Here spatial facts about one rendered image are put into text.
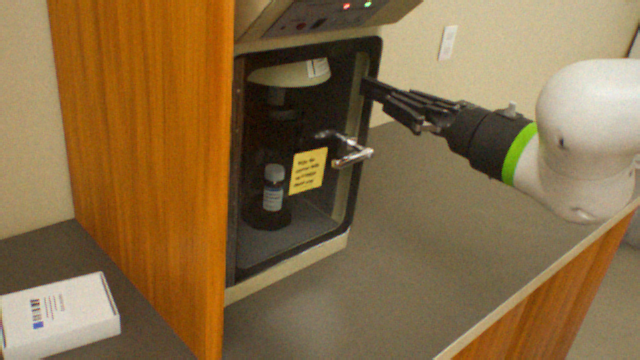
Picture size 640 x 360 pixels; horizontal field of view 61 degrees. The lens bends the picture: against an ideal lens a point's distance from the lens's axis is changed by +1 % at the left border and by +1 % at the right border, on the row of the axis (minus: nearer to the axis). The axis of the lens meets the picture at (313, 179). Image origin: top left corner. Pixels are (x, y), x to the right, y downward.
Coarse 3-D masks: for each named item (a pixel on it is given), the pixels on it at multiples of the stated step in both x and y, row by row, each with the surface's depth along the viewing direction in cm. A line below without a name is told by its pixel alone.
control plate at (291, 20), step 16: (304, 0) 64; (320, 0) 66; (336, 0) 68; (352, 0) 71; (368, 0) 73; (384, 0) 76; (288, 16) 67; (304, 16) 69; (320, 16) 71; (336, 16) 74; (352, 16) 76; (368, 16) 79; (272, 32) 70; (288, 32) 72; (304, 32) 74
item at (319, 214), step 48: (288, 48) 77; (336, 48) 83; (288, 96) 81; (336, 96) 88; (288, 144) 85; (336, 144) 94; (240, 192) 83; (288, 192) 91; (336, 192) 100; (240, 240) 88; (288, 240) 96
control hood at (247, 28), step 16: (240, 0) 65; (256, 0) 63; (272, 0) 62; (288, 0) 63; (400, 0) 79; (416, 0) 82; (240, 16) 66; (256, 16) 64; (272, 16) 65; (384, 16) 83; (400, 16) 86; (240, 32) 67; (256, 32) 68; (320, 32) 77
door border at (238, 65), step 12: (240, 60) 72; (240, 72) 73; (240, 84) 74; (240, 96) 75; (240, 108) 75; (240, 120) 76; (240, 132) 77; (240, 144) 78; (240, 156) 79; (228, 192) 81; (228, 204) 82; (228, 216) 83; (228, 228) 84; (228, 240) 86; (228, 252) 87; (228, 264) 88; (228, 276) 89
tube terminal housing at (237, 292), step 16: (336, 32) 84; (352, 32) 86; (368, 32) 89; (240, 48) 73; (256, 48) 74; (272, 48) 76; (336, 240) 109; (304, 256) 104; (320, 256) 108; (272, 272) 99; (288, 272) 103; (240, 288) 95; (256, 288) 98; (224, 304) 94
